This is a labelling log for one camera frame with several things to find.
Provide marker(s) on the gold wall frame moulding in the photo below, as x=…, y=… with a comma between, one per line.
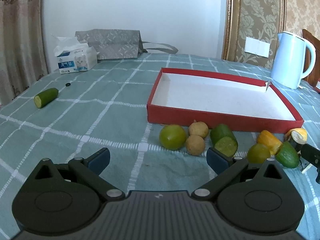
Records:
x=259, y=19

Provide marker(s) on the yellow mango piece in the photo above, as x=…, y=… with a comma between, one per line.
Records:
x=270, y=141

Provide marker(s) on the white tissue pack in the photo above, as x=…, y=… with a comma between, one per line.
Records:
x=73, y=56

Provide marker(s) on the white wall switch panel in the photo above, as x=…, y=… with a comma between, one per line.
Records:
x=257, y=47

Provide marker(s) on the patterned curtain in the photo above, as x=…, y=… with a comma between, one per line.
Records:
x=22, y=52

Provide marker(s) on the green round fruit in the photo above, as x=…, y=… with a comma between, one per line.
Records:
x=172, y=137
x=258, y=153

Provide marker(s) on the yellow banana chunk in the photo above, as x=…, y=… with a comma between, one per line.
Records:
x=299, y=135

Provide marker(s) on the green cucumber end piece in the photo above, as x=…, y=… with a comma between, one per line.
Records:
x=287, y=155

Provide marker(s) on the light blue electric kettle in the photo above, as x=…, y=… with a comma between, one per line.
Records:
x=294, y=60

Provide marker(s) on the grey patterned paper bag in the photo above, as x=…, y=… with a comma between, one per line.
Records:
x=120, y=44

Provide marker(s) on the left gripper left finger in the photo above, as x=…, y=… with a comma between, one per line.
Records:
x=57, y=199

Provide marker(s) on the brown longan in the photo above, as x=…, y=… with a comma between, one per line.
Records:
x=195, y=145
x=198, y=128

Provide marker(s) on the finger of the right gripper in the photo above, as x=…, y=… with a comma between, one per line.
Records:
x=311, y=154

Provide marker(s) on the red shallow cardboard box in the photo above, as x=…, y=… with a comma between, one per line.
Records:
x=182, y=96

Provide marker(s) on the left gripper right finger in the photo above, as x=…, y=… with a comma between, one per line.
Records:
x=259, y=199

